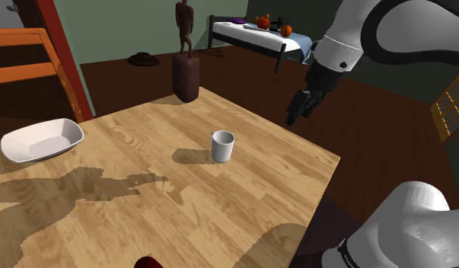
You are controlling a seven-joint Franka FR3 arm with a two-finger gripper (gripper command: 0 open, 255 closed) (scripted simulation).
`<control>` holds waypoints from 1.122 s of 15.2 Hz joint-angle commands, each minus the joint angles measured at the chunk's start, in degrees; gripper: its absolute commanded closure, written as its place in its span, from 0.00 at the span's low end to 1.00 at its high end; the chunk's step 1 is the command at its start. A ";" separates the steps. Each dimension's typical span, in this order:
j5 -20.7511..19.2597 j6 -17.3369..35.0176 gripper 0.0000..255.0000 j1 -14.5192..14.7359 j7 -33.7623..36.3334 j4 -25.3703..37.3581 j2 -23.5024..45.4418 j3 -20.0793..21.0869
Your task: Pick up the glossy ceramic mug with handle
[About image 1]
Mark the white bowl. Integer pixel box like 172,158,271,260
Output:
0,117,85,164

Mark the red door frame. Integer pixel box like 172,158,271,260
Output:
35,0,95,122

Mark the dark brown hat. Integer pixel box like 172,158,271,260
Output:
127,52,161,68

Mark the light wooden table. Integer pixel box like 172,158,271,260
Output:
0,86,341,268

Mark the black frame bed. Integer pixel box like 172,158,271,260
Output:
208,14,314,74

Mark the yellow lattice rack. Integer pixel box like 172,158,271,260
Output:
430,68,459,144

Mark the dark red round object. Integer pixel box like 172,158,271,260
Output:
133,255,165,268

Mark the white mug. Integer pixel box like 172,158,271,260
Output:
209,129,236,164

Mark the brown human figure statue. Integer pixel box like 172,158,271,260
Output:
171,0,201,104

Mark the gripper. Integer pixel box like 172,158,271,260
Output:
284,60,345,127

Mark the orange wooden shelf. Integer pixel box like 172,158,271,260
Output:
0,27,85,124

